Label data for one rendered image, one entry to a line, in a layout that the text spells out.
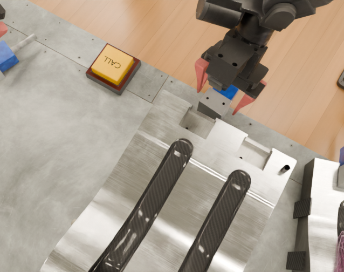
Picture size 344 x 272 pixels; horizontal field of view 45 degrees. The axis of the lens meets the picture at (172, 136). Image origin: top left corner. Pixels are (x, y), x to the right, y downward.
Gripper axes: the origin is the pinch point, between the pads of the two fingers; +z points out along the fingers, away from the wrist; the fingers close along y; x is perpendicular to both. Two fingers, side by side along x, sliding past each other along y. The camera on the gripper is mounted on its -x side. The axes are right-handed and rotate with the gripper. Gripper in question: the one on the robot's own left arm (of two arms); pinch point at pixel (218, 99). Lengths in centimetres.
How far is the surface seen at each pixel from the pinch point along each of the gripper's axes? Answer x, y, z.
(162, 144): -14.7, -2.6, 3.4
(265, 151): -5.3, 12.4, 0.1
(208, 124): -6.0, 1.5, 1.4
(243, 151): -6.5, 9.3, 1.7
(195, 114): -6.5, -1.3, 0.6
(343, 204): -3.8, 28.3, 1.5
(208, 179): -15.0, 7.1, 3.8
